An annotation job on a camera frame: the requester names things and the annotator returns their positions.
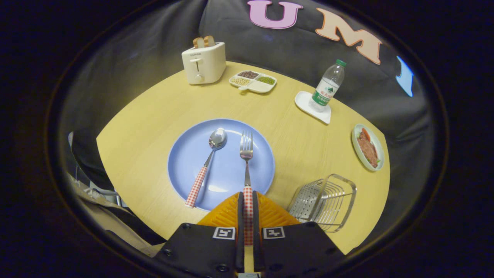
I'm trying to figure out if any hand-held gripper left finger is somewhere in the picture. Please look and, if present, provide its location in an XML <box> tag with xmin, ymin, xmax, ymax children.
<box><xmin>152</xmin><ymin>192</ymin><xmax>245</xmax><ymax>278</ymax></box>

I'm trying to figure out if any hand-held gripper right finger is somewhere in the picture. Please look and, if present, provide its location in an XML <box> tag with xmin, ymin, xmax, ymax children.
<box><xmin>253</xmin><ymin>191</ymin><xmax>346</xmax><ymax>278</ymax></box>

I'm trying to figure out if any fork with red checked handle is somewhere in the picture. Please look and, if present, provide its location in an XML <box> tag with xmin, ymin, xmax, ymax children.
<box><xmin>239</xmin><ymin>130</ymin><xmax>254</xmax><ymax>246</ymax></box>

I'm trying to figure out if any spoon with red checked handle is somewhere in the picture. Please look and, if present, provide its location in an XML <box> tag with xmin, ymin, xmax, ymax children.
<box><xmin>185</xmin><ymin>127</ymin><xmax>228</xmax><ymax>209</ymax></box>

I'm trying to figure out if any blue round plate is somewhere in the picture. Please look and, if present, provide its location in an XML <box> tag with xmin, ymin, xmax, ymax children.
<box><xmin>167</xmin><ymin>118</ymin><xmax>275</xmax><ymax>212</ymax></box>

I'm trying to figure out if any person's beige clothing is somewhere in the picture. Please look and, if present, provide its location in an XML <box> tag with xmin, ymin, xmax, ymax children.
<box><xmin>68</xmin><ymin>174</ymin><xmax>166</xmax><ymax>257</ymax></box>

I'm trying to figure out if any pale green rimmed plate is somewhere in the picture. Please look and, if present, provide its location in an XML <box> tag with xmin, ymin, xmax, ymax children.
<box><xmin>352</xmin><ymin>124</ymin><xmax>385</xmax><ymax>172</ymax></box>

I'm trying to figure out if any brown meat serving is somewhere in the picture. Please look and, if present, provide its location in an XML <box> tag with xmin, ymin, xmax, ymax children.
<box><xmin>357</xmin><ymin>128</ymin><xmax>381</xmax><ymax>168</ymax></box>

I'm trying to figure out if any white square coaster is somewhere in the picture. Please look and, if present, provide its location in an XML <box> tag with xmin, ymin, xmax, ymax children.
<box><xmin>294</xmin><ymin>91</ymin><xmax>332</xmax><ymax>125</ymax></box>

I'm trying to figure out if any clear plastic water bottle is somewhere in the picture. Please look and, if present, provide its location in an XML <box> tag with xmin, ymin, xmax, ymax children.
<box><xmin>309</xmin><ymin>59</ymin><xmax>347</xmax><ymax>113</ymax></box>

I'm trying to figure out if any white divided snack dish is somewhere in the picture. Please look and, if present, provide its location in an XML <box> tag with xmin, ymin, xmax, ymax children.
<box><xmin>229</xmin><ymin>70</ymin><xmax>277</xmax><ymax>94</ymax></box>

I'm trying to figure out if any white toaster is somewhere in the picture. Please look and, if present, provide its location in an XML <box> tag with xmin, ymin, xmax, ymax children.
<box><xmin>181</xmin><ymin>42</ymin><xmax>227</xmax><ymax>85</ymax></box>

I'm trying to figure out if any metal wire cutlery basket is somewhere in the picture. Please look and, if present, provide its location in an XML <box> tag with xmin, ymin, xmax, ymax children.
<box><xmin>288</xmin><ymin>174</ymin><xmax>357</xmax><ymax>233</ymax></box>

